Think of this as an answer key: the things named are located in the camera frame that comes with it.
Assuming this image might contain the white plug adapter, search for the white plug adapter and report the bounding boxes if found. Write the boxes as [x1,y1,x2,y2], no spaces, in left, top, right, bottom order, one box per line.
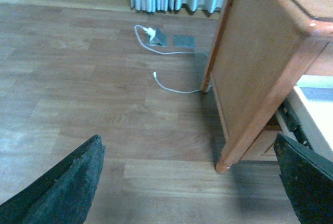
[143,27,156,39]

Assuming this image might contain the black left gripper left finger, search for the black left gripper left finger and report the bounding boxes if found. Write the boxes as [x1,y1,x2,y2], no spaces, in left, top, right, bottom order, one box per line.
[1,135,105,223]

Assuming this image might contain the wooden nightstand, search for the wooden nightstand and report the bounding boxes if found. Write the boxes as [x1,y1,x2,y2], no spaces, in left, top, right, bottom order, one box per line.
[201,0,332,174]

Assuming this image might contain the open floor socket box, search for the open floor socket box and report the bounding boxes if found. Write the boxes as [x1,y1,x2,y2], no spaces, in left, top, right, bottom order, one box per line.
[148,29,167,47]

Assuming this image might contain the closed floor socket plate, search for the closed floor socket plate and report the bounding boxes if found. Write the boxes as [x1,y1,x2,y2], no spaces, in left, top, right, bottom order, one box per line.
[173,35,196,48]

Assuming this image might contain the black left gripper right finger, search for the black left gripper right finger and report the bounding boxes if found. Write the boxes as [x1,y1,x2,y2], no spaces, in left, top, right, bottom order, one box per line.
[274,133,332,223]

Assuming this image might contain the wooden drawer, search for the wooden drawer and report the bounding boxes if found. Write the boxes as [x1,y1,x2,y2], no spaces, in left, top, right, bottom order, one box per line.
[275,75,332,161]

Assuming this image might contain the white charging cable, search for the white charging cable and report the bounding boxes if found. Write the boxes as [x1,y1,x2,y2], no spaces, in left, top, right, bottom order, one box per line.
[134,24,213,95]

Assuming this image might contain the black drawer slide rail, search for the black drawer slide rail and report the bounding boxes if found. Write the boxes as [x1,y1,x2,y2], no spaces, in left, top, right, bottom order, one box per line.
[278,100,312,150]

